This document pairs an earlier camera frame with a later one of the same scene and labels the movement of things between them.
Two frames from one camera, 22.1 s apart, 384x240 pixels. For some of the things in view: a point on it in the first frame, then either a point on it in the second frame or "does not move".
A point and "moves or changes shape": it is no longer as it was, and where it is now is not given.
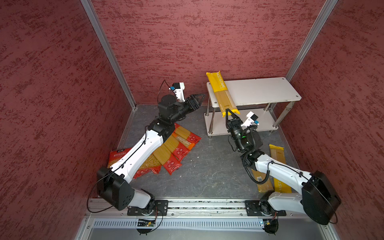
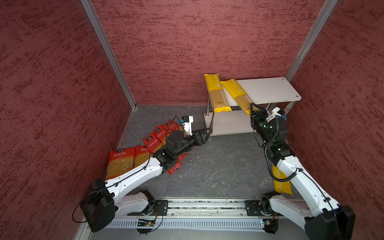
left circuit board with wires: (143, 222) does not move
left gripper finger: (196, 104) → (204, 136)
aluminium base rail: (201, 209) does not move
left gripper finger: (195, 100) → (209, 131)
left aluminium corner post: (107, 48) does not move
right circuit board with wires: (271, 225) does not move
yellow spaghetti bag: (224, 98) moves or changes shape
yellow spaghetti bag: (272, 184) → (232, 86)
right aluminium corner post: (327, 7) does not move
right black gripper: (231, 124) → (263, 114)
